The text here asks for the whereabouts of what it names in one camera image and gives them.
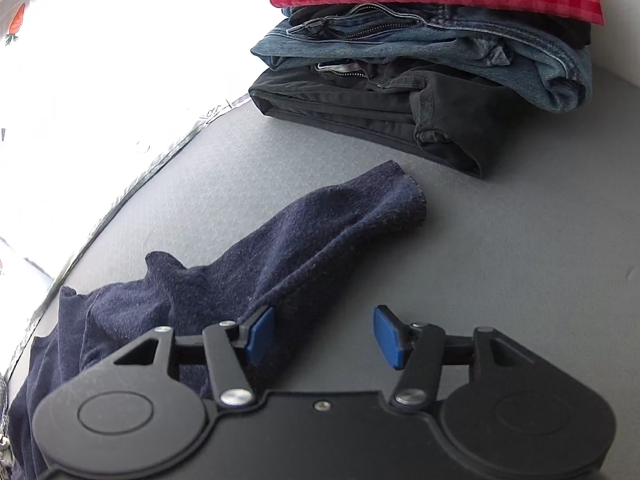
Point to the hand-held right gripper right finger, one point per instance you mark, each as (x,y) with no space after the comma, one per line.
(387,335)

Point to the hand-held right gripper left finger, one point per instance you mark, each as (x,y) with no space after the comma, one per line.
(261,332)

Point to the navy blue sweater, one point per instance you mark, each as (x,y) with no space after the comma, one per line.
(240,280)

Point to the black pants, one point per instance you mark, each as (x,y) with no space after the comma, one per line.
(350,102)

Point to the printed white sheet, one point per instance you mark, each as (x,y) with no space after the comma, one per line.
(100,85)

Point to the blue jeans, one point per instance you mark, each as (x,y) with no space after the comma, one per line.
(465,45)

